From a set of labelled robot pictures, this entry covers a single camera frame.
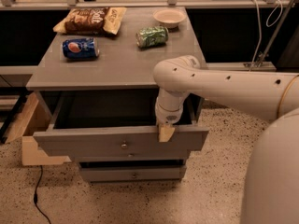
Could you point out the grey top drawer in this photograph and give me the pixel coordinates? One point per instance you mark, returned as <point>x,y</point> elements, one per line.
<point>99,123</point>

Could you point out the white bowl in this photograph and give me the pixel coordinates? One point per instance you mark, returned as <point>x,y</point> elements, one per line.
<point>169,17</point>

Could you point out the grey middle drawer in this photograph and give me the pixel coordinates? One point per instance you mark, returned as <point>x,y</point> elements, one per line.
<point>141,156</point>

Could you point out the blue pepsi can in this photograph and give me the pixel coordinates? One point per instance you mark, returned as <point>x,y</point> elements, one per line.
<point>80,48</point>

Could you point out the wooden box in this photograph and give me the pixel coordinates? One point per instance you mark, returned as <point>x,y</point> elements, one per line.
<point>32,118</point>

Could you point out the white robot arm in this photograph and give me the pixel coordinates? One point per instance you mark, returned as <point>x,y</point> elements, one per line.
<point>271,190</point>

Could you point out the green soda can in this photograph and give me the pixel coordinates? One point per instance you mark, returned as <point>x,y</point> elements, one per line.
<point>151,36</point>

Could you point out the brown yellow chip bag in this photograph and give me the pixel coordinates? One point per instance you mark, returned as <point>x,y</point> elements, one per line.
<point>91,21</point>

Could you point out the grey drawer cabinet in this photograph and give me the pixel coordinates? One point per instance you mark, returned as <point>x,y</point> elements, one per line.
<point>121,65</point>

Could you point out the grey bottom drawer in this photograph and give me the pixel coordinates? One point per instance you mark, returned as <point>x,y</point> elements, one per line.
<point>132,174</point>

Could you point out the grey drawer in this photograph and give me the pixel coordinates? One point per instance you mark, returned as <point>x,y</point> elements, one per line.
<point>141,156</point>
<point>132,174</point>
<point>99,123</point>

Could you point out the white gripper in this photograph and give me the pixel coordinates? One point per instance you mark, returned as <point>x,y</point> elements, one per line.
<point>168,116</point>

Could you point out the metal stand pole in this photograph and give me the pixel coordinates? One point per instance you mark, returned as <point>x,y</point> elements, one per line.
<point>281,9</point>

